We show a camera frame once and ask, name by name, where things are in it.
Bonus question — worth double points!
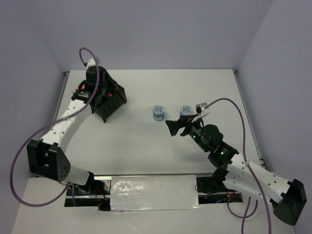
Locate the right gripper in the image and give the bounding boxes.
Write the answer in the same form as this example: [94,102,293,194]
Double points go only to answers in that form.
[165,114,209,152]

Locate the pink cap pen tube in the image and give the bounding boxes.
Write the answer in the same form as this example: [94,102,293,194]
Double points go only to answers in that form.
[77,84,85,90]

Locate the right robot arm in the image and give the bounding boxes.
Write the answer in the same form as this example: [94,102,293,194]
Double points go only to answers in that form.
[165,116,307,226]

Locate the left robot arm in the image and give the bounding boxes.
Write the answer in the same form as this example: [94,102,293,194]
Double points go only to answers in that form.
[27,65,127,195]

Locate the black slotted organizer box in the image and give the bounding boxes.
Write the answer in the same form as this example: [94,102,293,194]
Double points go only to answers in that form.
[90,85,127,123]

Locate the silver tape panel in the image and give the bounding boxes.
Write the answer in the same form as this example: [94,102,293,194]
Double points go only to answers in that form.
[110,175,199,211]

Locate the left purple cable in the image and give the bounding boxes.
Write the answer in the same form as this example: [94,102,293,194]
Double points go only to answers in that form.
[9,47,100,208]

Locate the purple cable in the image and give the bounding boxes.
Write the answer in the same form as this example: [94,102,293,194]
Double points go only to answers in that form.
[204,98,273,234]
[9,47,100,208]

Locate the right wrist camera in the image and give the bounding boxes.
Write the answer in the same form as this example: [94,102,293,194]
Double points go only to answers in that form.
[192,102,210,123]

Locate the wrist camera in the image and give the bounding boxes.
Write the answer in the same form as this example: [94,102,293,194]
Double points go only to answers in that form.
[85,57,101,70]
[192,102,210,123]

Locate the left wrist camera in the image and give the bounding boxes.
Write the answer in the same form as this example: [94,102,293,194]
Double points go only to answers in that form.
[85,57,101,70]

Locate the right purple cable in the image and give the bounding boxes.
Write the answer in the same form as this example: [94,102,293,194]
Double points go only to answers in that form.
[204,98,273,234]

